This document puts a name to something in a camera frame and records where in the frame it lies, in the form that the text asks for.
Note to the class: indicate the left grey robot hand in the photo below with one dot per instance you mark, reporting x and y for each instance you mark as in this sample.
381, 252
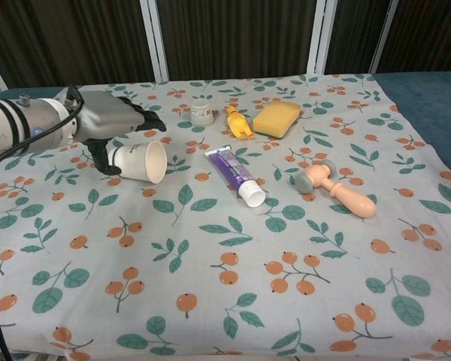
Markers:
105, 114

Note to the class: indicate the white paper cup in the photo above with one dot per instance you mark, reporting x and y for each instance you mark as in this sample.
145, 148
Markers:
137, 161

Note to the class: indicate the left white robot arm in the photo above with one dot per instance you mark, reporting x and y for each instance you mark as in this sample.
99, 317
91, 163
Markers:
26, 124

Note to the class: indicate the small grey jar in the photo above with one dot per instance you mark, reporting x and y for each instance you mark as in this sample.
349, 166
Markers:
202, 111

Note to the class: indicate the yellow rubber chicken toy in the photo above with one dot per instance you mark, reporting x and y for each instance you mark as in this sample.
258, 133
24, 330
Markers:
237, 123

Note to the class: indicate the purple toothpaste tube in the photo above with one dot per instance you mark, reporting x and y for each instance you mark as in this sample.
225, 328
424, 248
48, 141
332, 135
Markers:
233, 170

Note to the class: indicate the yellow sponge with green base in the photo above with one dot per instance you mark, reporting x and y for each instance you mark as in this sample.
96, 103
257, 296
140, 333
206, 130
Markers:
275, 119

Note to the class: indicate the floral fruit print tablecloth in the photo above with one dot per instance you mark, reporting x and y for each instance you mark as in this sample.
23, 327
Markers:
225, 263

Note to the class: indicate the pink massage hammer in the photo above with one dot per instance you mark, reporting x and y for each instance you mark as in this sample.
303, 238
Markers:
336, 187

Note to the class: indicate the white folding screen frame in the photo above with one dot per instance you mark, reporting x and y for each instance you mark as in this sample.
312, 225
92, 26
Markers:
158, 41

